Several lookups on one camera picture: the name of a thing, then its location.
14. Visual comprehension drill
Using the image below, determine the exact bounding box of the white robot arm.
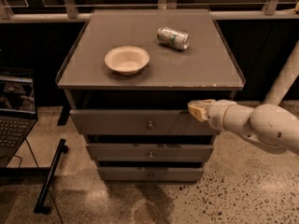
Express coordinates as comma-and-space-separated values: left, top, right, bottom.
188, 42, 299, 155

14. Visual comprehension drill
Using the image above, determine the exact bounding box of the grey drawer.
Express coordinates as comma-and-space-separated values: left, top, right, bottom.
70, 109, 220, 135
86, 143, 213, 162
98, 167, 204, 182

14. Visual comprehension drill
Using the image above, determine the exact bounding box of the silver green soda can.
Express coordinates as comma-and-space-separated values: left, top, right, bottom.
157, 26, 190, 50

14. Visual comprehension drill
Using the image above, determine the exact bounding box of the grey top drawer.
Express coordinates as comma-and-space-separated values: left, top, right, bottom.
70, 109, 220, 135

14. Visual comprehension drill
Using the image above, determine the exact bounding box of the metal railing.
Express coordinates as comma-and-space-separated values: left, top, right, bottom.
0, 0, 299, 23

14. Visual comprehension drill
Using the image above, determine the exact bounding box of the white paper bowl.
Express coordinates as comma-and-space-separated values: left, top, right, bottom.
105, 46, 150, 76

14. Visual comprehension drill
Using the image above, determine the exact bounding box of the grey drawer cabinet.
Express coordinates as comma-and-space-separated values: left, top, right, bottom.
56, 9, 245, 170

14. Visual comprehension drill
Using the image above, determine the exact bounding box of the grey bottom drawer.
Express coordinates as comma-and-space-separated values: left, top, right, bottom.
98, 167, 204, 182

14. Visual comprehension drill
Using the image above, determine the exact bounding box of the black laptop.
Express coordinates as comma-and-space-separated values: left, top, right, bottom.
0, 67, 37, 168

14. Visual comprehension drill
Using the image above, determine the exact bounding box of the grey middle drawer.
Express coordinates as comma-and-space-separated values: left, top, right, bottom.
86, 143, 213, 162

